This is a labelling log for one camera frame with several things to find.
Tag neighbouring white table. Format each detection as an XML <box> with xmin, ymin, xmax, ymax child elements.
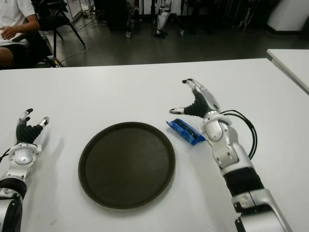
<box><xmin>266</xmin><ymin>48</ymin><xmax>309</xmax><ymax>95</ymax></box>

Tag white curved panel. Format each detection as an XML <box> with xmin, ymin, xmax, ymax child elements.
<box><xmin>267</xmin><ymin>0</ymin><xmax>307</xmax><ymax>32</ymax></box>

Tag seated person white shirt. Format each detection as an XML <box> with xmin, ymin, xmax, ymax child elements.
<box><xmin>0</xmin><ymin>0</ymin><xmax>41</xmax><ymax>70</ymax></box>

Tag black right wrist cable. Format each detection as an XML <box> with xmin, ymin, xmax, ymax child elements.
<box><xmin>221</xmin><ymin>110</ymin><xmax>258</xmax><ymax>160</ymax></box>

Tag black chair under person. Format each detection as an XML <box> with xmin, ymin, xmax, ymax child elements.
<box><xmin>12</xmin><ymin>31</ymin><xmax>61</xmax><ymax>68</ymax></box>

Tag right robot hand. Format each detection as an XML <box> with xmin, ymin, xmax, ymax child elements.
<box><xmin>169</xmin><ymin>78</ymin><xmax>222</xmax><ymax>119</ymax></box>

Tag white floor cable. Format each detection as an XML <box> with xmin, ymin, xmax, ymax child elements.
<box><xmin>60</xmin><ymin>21</ymin><xmax>107</xmax><ymax>61</ymax></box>

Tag black wheeled cart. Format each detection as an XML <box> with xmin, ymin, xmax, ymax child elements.
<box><xmin>106</xmin><ymin>0</ymin><xmax>134</xmax><ymax>39</ymax></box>

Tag blue Oreo cookie pack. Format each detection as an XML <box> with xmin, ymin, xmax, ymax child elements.
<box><xmin>166</xmin><ymin>118</ymin><xmax>206</xmax><ymax>146</ymax></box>

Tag white humanoid robot legs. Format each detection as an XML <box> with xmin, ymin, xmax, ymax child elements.
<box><xmin>154</xmin><ymin>0</ymin><xmax>173</xmax><ymax>39</ymax></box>

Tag black empty chair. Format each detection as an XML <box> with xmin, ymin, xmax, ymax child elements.
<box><xmin>38</xmin><ymin>0</ymin><xmax>86</xmax><ymax>48</ymax></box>

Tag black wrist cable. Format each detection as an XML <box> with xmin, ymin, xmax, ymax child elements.
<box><xmin>0</xmin><ymin>148</ymin><xmax>12</xmax><ymax>160</ymax></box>
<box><xmin>221</xmin><ymin>110</ymin><xmax>258</xmax><ymax>160</ymax></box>

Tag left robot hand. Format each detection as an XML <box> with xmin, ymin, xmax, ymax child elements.
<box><xmin>15</xmin><ymin>108</ymin><xmax>50</xmax><ymax>145</ymax></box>

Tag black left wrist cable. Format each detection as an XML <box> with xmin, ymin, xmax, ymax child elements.
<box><xmin>0</xmin><ymin>148</ymin><xmax>12</xmax><ymax>160</ymax></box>

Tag round dark brown tray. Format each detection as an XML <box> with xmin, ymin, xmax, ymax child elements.
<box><xmin>78</xmin><ymin>121</ymin><xmax>176</xmax><ymax>210</ymax></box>

